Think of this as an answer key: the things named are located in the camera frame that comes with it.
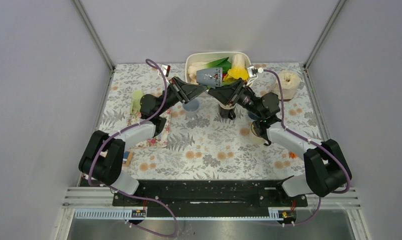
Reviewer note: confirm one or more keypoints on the dark blue mug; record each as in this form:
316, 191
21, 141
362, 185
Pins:
252, 116

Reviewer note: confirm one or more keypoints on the white rectangular dish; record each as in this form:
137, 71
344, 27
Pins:
211, 56

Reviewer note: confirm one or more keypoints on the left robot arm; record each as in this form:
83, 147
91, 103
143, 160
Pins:
104, 153

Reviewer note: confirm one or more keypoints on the cream white mug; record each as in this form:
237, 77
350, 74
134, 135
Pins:
257, 140

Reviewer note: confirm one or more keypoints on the floral serving tray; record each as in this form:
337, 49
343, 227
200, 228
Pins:
159, 141

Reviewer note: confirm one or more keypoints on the blue-grey textured square mug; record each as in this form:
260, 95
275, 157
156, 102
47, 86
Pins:
211, 77

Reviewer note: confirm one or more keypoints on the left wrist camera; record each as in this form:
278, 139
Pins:
164, 70

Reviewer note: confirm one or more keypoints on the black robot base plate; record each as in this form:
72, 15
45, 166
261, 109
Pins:
210, 198

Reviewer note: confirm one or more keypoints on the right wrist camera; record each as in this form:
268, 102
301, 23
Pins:
253, 72

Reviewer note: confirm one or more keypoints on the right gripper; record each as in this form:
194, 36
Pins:
226, 94

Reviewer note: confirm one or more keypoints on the toy yellow napa cabbage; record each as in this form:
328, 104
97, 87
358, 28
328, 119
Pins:
238, 70

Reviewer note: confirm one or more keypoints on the aluminium frame rail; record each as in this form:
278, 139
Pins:
93, 33

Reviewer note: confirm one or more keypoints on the toy bok choy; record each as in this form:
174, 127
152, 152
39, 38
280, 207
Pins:
219, 63

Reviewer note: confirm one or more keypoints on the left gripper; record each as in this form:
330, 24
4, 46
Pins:
188, 91

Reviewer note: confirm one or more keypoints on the blue card box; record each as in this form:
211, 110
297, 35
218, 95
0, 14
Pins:
127, 158

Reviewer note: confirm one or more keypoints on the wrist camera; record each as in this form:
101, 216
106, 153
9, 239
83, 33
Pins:
164, 70
253, 72

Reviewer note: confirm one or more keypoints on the light grey-blue mug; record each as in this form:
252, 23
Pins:
191, 109

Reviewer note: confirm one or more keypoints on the light green mug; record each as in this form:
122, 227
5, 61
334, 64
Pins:
135, 105

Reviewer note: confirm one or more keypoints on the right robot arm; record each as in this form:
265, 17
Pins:
326, 170

